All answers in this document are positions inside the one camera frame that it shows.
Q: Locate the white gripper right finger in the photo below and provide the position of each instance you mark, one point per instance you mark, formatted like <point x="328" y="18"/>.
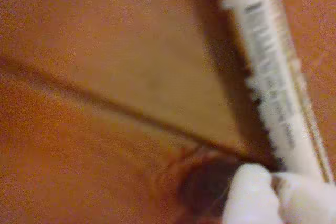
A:
<point x="309" y="203"/>

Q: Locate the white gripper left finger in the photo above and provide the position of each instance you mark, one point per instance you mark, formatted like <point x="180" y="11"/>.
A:
<point x="252" y="197"/>

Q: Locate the white marker black cap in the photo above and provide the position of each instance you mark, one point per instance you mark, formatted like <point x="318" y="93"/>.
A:
<point x="273" y="77"/>

